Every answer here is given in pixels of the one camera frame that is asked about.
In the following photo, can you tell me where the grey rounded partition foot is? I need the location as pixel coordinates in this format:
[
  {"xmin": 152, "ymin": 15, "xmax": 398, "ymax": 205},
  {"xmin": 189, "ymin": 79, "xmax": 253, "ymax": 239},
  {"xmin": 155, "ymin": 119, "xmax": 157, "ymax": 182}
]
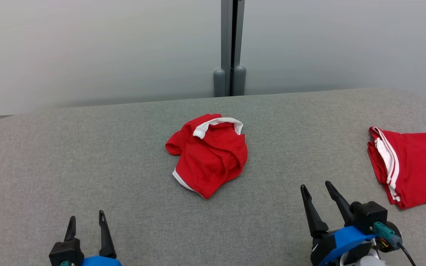
[
  {"xmin": 213, "ymin": 69, "xmax": 227, "ymax": 98},
  {"xmin": 233, "ymin": 65, "xmax": 247, "ymax": 97}
]

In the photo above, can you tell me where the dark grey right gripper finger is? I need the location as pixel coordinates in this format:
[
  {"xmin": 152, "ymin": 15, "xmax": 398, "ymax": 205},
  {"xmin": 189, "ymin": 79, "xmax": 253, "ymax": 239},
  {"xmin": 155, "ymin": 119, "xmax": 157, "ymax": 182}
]
[
  {"xmin": 325, "ymin": 181, "xmax": 355, "ymax": 227},
  {"xmin": 300, "ymin": 184, "xmax": 329, "ymax": 238}
]

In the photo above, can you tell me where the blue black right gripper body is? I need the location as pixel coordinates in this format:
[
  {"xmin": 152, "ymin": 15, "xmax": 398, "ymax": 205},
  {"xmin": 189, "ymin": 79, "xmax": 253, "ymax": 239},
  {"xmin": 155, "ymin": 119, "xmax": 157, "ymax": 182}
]
[{"xmin": 310, "ymin": 222, "xmax": 403, "ymax": 266}]

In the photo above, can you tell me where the grey fabric upholstered surface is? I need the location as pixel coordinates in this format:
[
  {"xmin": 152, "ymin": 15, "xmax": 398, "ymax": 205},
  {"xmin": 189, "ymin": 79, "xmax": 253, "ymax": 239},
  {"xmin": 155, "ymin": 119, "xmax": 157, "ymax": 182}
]
[{"xmin": 0, "ymin": 88, "xmax": 426, "ymax": 266}]

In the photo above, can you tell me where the red white basketball jersey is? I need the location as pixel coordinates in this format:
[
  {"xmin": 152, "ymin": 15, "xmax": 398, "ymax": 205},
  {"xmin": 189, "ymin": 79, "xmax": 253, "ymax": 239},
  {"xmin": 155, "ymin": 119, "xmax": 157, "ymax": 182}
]
[{"xmin": 367, "ymin": 126, "xmax": 426, "ymax": 211}]

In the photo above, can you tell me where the black right cable teal plug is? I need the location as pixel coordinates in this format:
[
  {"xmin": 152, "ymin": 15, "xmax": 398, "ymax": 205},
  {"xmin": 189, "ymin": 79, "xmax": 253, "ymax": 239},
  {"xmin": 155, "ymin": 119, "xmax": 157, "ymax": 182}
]
[{"xmin": 373, "ymin": 221, "xmax": 417, "ymax": 266}]

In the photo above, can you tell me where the grey partition frame post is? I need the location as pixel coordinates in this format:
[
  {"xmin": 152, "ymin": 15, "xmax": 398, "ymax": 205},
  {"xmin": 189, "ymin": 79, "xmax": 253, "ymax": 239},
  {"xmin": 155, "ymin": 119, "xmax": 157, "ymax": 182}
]
[{"xmin": 220, "ymin": 0, "xmax": 246, "ymax": 97}]

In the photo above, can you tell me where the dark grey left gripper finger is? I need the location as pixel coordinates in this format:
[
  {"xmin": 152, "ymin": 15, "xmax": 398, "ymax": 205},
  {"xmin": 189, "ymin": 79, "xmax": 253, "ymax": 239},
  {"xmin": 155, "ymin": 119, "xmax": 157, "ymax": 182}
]
[
  {"xmin": 64, "ymin": 216, "xmax": 77, "ymax": 245},
  {"xmin": 98, "ymin": 210, "xmax": 118, "ymax": 259}
]

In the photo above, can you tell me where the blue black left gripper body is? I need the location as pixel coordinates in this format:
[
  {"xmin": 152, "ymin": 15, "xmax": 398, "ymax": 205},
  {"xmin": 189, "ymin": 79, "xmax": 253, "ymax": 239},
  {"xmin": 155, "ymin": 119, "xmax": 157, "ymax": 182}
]
[{"xmin": 81, "ymin": 255, "xmax": 123, "ymax": 266}]

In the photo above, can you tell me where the red shorts white trim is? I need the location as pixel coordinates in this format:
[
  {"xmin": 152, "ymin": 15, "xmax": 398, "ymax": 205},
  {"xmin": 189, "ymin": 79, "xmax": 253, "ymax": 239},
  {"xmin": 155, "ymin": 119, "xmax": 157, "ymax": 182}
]
[{"xmin": 165, "ymin": 113, "xmax": 249, "ymax": 200}]

